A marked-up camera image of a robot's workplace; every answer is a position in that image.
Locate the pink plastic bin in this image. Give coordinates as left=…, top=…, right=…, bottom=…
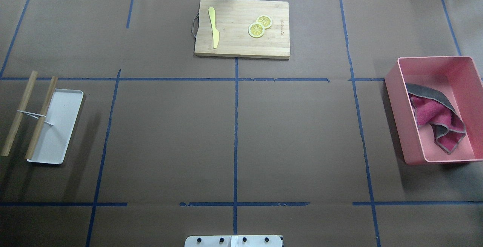
left=385, top=56, right=483, bottom=165

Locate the wooden rack rod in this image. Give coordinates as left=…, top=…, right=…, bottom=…
left=1, top=70, right=38, bottom=156
left=25, top=76, right=58, bottom=160

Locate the yellow plastic knife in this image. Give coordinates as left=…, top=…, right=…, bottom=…
left=208, top=7, right=220, bottom=49

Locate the wooden rack rod inner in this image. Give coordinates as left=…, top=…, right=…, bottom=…
left=25, top=76, right=58, bottom=160

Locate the bamboo cutting board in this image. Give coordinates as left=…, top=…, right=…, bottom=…
left=194, top=0, right=291, bottom=60

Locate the lemon slice near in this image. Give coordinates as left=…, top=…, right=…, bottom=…
left=247, top=22, right=265, bottom=38

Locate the white rack tray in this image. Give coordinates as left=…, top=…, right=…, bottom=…
left=27, top=88, right=84, bottom=165

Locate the white camera pole base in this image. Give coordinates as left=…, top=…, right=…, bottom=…
left=184, top=235, right=284, bottom=247

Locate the grey pink towel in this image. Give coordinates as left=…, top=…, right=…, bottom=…
left=405, top=83, right=466, bottom=154

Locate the wooden rack rod outer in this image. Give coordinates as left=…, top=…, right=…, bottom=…
left=1, top=70, right=38, bottom=156

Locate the lemon slice far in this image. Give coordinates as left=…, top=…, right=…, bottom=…
left=256, top=15, right=273, bottom=29

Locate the lemon slice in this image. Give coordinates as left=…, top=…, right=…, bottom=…
left=247, top=22, right=265, bottom=38
left=256, top=15, right=273, bottom=29

